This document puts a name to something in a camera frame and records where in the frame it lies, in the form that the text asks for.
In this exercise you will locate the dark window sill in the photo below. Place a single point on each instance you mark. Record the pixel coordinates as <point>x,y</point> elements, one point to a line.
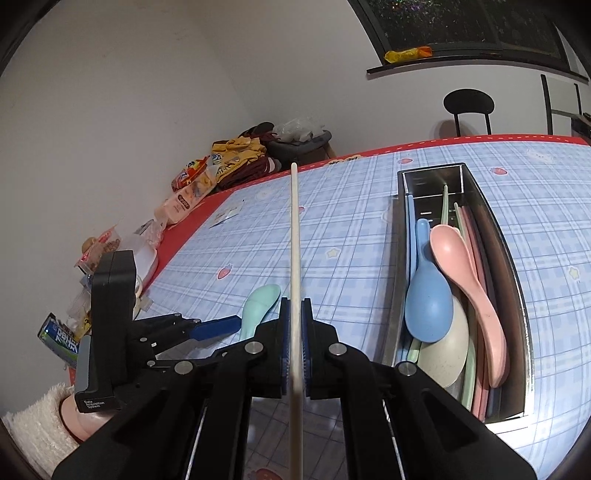
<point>461,64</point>

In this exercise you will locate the green spoon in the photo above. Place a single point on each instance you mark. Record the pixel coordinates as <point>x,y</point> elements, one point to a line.
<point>261,300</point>

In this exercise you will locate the white paper sachet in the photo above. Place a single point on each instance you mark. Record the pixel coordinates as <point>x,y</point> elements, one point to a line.
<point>234,210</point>
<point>220,220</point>

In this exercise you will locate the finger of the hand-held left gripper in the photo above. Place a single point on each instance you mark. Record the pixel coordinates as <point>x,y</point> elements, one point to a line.
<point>166,357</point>
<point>217,328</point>

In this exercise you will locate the brown snack bag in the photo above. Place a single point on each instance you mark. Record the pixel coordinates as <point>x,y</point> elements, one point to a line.
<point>99,247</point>

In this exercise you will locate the dark red clothes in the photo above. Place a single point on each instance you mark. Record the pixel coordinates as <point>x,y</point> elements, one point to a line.
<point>254,173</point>

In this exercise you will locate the orange snack bag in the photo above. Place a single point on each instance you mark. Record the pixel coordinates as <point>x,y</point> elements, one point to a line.
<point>191,177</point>

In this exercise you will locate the blue spoon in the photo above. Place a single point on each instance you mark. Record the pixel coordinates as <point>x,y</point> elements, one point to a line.
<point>427,304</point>

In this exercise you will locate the blue plaid tablecloth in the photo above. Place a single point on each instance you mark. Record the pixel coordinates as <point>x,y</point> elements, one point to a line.
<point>346,221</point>

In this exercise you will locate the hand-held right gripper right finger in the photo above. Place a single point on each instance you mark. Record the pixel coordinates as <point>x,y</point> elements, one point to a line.
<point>305,332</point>

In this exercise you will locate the beige spoon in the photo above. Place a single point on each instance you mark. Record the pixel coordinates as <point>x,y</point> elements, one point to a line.
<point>445,360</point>

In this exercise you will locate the pink packet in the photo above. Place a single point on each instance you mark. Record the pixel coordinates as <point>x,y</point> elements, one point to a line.
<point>175,207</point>

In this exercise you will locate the beige chopstick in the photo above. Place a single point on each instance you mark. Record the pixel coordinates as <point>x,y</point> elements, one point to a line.
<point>295,230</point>
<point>457,214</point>

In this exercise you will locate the black folding chair frame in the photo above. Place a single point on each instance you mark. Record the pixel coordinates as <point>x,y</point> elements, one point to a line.
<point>546,101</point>

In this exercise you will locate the blue packet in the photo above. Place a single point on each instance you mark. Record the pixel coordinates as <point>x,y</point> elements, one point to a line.
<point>57,341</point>

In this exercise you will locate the pink spoon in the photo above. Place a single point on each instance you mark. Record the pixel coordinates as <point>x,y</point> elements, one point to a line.
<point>450,249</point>

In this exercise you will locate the dark window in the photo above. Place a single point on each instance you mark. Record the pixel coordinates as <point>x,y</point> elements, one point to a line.
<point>461,23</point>

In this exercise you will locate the stainless steel utensil tray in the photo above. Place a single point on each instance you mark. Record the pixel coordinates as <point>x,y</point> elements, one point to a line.
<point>429,182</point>

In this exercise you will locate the black round-back chair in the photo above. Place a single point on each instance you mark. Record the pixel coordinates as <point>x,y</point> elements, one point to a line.
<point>468,101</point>

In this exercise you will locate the yellow clothes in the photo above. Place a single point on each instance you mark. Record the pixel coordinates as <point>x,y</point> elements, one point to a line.
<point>235,154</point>

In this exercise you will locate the clear plastic bag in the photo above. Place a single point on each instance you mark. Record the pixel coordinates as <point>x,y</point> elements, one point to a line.
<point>300,129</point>

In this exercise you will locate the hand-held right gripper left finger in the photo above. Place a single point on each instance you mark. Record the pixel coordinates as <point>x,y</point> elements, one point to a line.
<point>286,332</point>

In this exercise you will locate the yellow snack packet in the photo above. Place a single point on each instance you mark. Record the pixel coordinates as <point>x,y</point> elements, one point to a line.
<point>406,55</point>

